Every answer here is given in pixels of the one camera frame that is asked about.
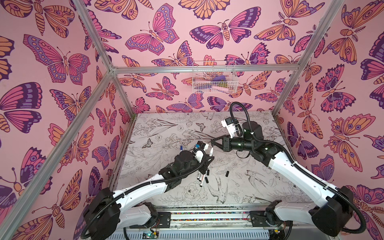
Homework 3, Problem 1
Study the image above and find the green circuit board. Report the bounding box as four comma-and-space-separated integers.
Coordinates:
142, 232, 159, 240

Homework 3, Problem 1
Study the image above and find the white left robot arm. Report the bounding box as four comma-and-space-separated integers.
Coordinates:
80, 148, 214, 240

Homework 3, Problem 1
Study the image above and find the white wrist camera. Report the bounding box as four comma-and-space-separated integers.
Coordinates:
221, 118, 241, 139
193, 141, 209, 163

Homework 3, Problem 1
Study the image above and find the aluminium frame crossbar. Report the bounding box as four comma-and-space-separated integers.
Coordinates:
113, 64, 300, 74

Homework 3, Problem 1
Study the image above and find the aluminium frame right post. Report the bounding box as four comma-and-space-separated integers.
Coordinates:
272, 0, 344, 117

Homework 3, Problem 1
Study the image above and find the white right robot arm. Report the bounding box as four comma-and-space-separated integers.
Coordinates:
211, 118, 356, 237

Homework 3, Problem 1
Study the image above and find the aluminium frame left beam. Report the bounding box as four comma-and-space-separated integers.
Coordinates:
1, 72, 112, 240

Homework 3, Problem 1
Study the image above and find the white wire basket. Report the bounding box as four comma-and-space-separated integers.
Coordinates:
191, 64, 239, 95

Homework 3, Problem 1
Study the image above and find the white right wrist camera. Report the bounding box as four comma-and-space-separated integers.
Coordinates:
221, 118, 241, 139

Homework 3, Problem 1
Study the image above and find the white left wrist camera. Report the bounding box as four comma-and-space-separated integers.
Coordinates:
193, 141, 209, 163

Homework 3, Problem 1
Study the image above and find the aluminium frame post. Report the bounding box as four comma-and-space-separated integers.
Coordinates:
272, 0, 344, 117
73, 0, 135, 118

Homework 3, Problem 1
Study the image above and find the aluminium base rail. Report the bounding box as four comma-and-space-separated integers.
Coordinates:
123, 206, 293, 240

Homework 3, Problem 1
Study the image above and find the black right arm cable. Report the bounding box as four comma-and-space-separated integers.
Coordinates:
229, 101, 367, 235

